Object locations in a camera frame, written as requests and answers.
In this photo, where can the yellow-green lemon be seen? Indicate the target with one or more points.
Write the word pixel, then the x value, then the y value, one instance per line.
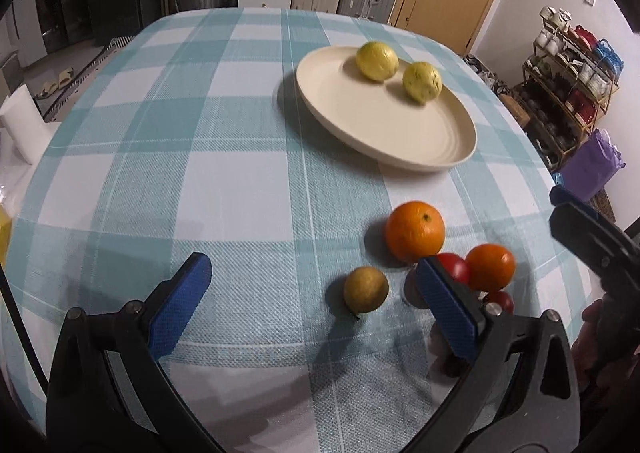
pixel 422 82
pixel 376 60

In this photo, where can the person's right hand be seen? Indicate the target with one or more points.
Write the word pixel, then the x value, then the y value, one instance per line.
pixel 597 333

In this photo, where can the small orange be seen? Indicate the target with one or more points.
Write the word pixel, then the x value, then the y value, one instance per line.
pixel 491 267

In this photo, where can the large brown longan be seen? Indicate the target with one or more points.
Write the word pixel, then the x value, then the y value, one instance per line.
pixel 365 289

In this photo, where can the purple bag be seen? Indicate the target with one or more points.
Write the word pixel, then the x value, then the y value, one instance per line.
pixel 595 168

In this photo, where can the blue plastic bag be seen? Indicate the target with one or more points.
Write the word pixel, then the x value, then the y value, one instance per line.
pixel 558 179

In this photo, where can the large orange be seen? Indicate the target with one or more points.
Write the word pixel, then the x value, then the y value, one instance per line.
pixel 415 232

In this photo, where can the brown cardboard box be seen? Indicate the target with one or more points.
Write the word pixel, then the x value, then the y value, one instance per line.
pixel 515 108

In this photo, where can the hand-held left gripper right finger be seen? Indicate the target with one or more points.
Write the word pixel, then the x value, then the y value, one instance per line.
pixel 446 309

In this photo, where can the yellow object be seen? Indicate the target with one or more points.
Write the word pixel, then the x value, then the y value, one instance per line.
pixel 4 235

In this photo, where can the patterned shoes on floor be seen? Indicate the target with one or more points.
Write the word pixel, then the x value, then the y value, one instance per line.
pixel 482 70

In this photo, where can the teal checked tablecloth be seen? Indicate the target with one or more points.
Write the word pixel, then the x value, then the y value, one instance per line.
pixel 210 168

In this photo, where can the pair of beige slippers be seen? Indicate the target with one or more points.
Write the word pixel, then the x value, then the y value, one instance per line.
pixel 55 83

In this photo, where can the striped floor mat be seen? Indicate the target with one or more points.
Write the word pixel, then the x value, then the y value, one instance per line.
pixel 87 70

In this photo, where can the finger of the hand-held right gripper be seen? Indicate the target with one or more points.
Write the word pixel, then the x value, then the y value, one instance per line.
pixel 590 233

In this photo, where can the cream round plate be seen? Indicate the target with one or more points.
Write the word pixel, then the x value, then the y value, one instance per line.
pixel 380 128

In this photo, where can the red tomato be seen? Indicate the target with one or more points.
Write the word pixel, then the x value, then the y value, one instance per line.
pixel 502 302
pixel 456 267

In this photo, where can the white paper roll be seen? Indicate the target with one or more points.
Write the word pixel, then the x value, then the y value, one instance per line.
pixel 22 125

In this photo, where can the gold shoe rack with shoes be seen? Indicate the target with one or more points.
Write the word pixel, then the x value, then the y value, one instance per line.
pixel 570 88

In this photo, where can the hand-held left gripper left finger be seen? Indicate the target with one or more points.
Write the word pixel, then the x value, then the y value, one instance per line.
pixel 179 305

